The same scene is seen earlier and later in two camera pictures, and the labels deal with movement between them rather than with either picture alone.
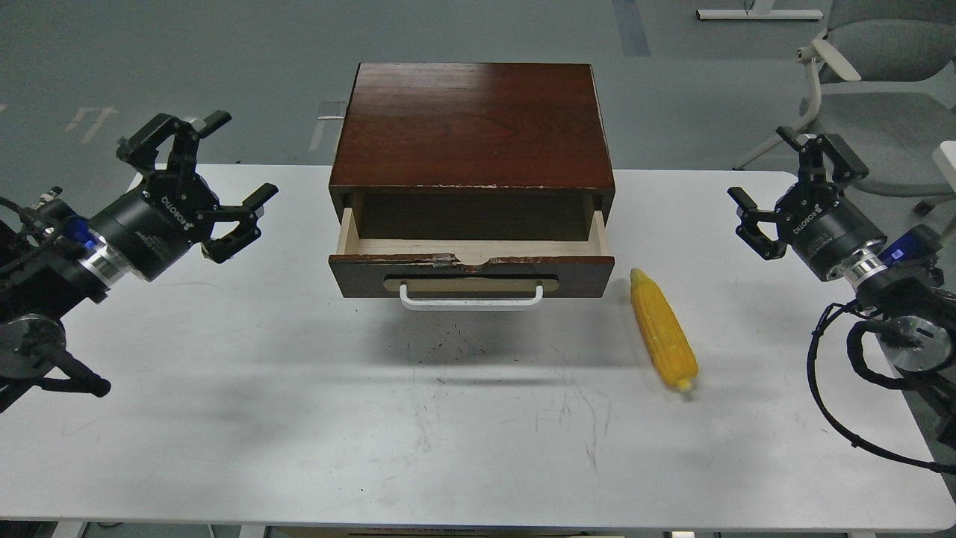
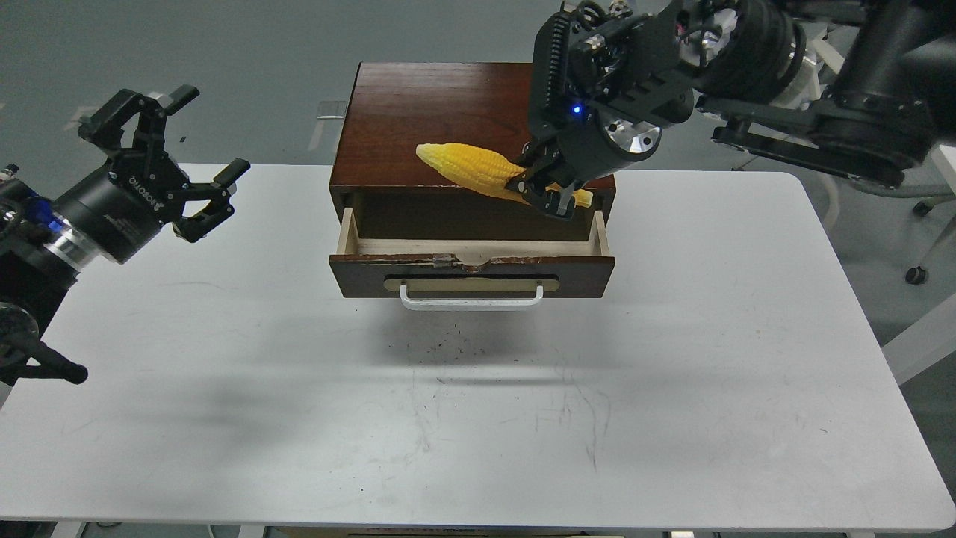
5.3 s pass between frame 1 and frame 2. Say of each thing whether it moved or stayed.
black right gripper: moved
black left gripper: moved
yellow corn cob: moved
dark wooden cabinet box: stayed
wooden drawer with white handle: stayed
